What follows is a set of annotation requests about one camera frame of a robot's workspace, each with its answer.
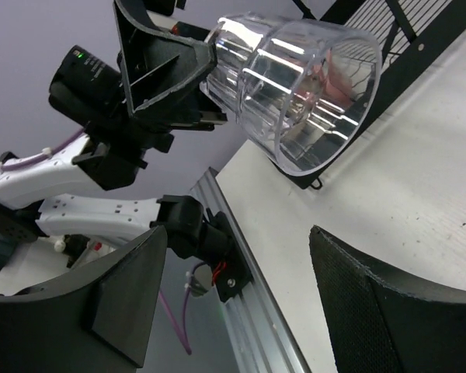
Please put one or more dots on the aluminium mounting rail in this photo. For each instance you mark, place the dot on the aluminium mounting rail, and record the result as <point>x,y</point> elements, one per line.
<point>259,334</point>

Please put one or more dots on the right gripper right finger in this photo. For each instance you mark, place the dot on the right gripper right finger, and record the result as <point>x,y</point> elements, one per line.
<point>383,319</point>

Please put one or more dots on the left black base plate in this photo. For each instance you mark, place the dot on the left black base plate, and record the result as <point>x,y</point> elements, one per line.
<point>229,268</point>

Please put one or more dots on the pink speckled mug in rack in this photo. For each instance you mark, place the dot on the pink speckled mug in rack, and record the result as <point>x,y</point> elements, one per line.
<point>327,81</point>

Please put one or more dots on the clear glass cup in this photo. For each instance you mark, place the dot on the clear glass cup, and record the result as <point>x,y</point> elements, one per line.
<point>261,62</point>

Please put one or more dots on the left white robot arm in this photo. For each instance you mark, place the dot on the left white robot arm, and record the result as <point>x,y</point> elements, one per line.
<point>123,112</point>

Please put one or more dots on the black wire dish rack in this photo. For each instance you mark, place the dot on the black wire dish rack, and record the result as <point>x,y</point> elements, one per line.
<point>412,35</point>

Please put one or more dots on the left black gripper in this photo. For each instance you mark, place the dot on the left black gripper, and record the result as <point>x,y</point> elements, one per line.
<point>161,74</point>

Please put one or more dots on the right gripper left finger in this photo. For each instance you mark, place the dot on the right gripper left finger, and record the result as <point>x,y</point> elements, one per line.
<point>95,318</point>

